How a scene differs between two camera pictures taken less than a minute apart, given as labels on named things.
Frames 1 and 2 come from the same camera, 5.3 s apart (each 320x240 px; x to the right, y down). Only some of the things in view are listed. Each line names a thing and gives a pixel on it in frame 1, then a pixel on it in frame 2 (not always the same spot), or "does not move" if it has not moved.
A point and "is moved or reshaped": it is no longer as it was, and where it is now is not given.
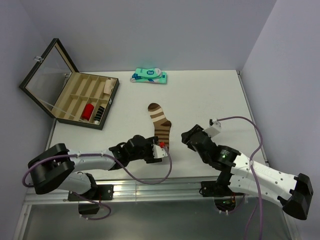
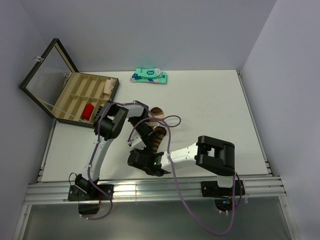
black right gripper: x=185 y=135 → x=136 y=149
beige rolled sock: x=108 y=86 does not move
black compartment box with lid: x=55 y=84 does not move
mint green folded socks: x=149 y=75 does not move
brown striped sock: x=162 y=126 is moved or reshaped
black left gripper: x=150 y=141 → x=149 y=139
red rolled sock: x=87 y=112 does not move
